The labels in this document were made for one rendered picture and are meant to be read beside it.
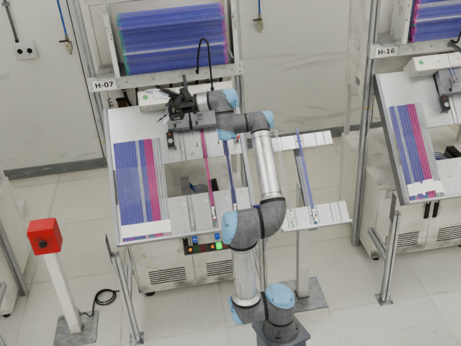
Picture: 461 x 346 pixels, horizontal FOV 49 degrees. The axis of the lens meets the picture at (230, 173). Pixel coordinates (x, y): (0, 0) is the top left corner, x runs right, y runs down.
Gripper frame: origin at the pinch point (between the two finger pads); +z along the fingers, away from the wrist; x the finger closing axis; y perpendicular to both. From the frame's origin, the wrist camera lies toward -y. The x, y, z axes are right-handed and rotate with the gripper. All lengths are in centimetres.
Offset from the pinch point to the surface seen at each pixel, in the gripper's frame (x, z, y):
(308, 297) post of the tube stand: 155, -44, -20
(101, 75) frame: 6, 40, -47
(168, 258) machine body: 114, 32, -21
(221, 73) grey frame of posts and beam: 21, -17, -60
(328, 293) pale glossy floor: 158, -56, -25
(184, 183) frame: 83, 19, -51
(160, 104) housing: 27, 15, -47
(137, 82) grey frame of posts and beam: 14, 23, -49
